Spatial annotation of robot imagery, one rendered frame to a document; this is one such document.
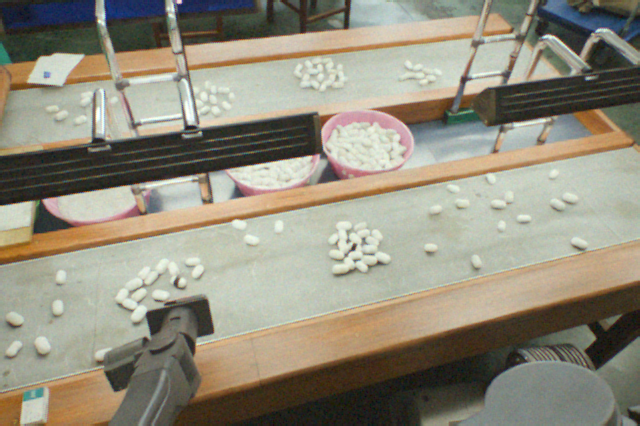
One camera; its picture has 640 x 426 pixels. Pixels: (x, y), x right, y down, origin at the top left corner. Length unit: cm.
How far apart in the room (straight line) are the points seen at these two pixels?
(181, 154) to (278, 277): 38
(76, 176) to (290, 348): 50
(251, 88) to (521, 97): 86
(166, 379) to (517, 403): 41
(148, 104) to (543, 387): 140
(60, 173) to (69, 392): 40
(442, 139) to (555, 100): 53
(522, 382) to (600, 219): 108
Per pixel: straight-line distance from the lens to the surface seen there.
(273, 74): 166
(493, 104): 103
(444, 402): 129
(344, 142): 140
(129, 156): 86
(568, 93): 114
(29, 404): 102
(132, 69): 170
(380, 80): 167
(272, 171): 129
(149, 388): 62
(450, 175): 133
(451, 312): 106
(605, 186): 153
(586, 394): 36
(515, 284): 115
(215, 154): 86
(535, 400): 35
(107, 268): 117
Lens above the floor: 165
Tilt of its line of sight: 49 degrees down
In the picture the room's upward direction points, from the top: 4 degrees clockwise
